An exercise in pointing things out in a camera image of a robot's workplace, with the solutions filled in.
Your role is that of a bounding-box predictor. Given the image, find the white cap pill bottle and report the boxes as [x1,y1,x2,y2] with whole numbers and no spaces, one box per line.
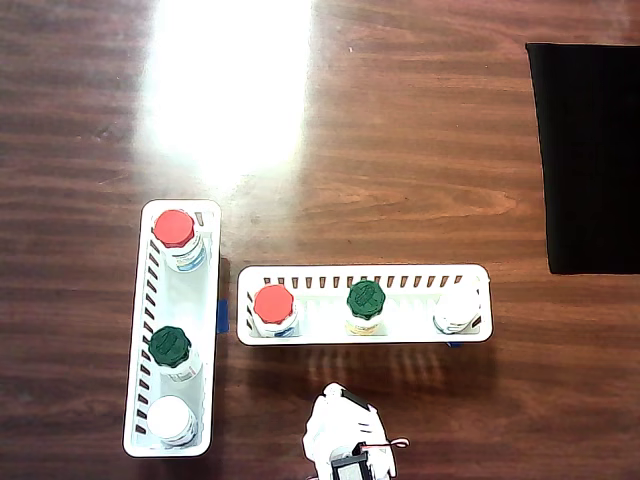
[432,287,484,335]
[147,394,200,448]

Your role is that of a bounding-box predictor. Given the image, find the red cap pill bottle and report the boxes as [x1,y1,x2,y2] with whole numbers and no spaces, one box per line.
[152,208,208,273]
[250,283,302,339]

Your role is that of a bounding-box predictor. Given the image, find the black mat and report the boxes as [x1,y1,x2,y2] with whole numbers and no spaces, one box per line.
[525,42,640,275]

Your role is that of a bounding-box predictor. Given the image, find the white basket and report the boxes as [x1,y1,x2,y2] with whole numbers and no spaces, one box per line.
[235,263,495,347]
[122,198,224,459]

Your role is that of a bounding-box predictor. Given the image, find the green cap pill bottle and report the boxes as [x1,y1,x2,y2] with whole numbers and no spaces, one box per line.
[148,325,203,384]
[344,279,389,336]

